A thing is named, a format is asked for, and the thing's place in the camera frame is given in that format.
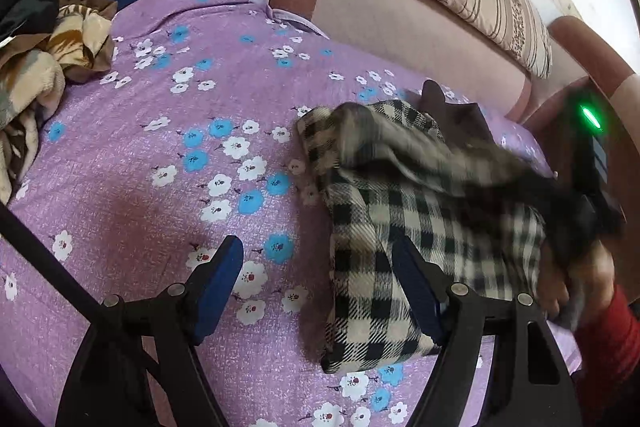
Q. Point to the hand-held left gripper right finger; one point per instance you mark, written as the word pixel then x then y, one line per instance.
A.
pixel 417 292

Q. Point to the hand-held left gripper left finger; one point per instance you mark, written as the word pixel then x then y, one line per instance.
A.
pixel 220 287

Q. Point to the black and white checked jacket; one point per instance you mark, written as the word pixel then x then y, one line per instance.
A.
pixel 360 307

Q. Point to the person's right forearm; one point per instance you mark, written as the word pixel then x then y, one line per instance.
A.
pixel 615 347

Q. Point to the person's right hand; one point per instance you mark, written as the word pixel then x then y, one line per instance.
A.
pixel 590 272

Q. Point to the purple floral bedsheet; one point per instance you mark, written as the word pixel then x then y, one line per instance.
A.
pixel 150 182

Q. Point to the beige and brown blanket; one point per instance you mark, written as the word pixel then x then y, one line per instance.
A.
pixel 30 77

